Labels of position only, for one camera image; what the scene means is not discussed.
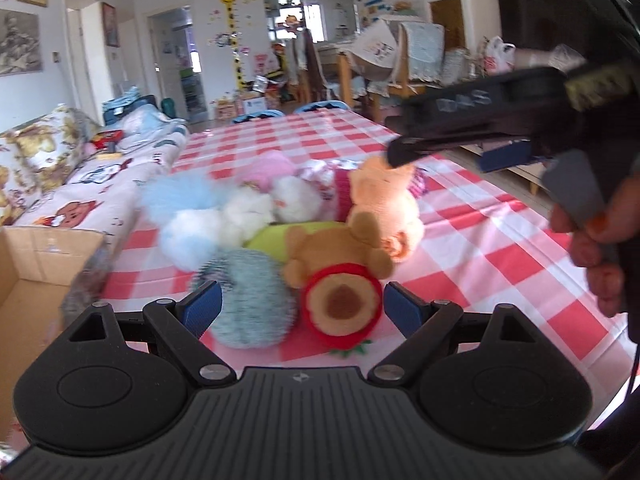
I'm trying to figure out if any giraffe height wall sticker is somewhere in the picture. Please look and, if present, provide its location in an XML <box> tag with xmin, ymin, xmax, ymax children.
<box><xmin>220</xmin><ymin>0</ymin><xmax>244</xmax><ymax>91</ymax></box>

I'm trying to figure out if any colourful knitted cloth item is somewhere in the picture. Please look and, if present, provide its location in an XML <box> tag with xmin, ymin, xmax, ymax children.
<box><xmin>298</xmin><ymin>159</ymin><xmax>426</xmax><ymax>222</ymax></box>

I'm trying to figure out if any grey fuzzy plush ball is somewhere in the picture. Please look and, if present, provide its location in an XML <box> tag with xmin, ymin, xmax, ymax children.
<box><xmin>190</xmin><ymin>248</ymin><xmax>298</xmax><ymax>350</ymax></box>

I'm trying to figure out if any orange teddy bear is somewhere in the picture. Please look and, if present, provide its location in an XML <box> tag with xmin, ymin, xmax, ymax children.
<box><xmin>347</xmin><ymin>155</ymin><xmax>424</xmax><ymax>263</ymax></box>

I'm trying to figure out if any red white checkered tablecloth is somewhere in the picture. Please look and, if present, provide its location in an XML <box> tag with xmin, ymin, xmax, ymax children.
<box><xmin>103</xmin><ymin>110</ymin><xmax>634</xmax><ymax>427</ymax></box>

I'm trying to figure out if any brown cardboard box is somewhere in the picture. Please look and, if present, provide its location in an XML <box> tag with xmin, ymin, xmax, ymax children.
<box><xmin>1</xmin><ymin>226</ymin><xmax>112</xmax><ymax>446</ymax></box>

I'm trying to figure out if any green white soft pad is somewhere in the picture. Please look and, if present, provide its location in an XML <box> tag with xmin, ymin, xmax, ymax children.
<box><xmin>244</xmin><ymin>221</ymin><xmax>342</xmax><ymax>263</ymax></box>

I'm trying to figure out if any sofa with cartoon cover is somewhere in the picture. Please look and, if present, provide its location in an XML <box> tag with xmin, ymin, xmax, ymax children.
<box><xmin>1</xmin><ymin>104</ymin><xmax>190</xmax><ymax>254</ymax></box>

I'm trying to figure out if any framed sketch portrait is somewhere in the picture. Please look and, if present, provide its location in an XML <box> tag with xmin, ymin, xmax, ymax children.
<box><xmin>0</xmin><ymin>10</ymin><xmax>42</xmax><ymax>77</ymax></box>

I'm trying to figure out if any wooden dining chair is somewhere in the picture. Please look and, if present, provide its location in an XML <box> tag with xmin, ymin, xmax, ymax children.
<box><xmin>337</xmin><ymin>15</ymin><xmax>445</xmax><ymax>122</ymax></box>

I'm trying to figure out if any fluffy blue white plush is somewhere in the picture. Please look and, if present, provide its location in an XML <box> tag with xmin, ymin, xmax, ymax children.
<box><xmin>140</xmin><ymin>170</ymin><xmax>323</xmax><ymax>272</ymax></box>

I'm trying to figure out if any person's right hand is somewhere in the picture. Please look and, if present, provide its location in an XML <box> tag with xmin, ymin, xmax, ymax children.
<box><xmin>549</xmin><ymin>174</ymin><xmax>639</xmax><ymax>318</ymax></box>

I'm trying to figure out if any pink soft plush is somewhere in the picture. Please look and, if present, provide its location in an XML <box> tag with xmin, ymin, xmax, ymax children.
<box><xmin>236</xmin><ymin>151</ymin><xmax>297</xmax><ymax>193</ymax></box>

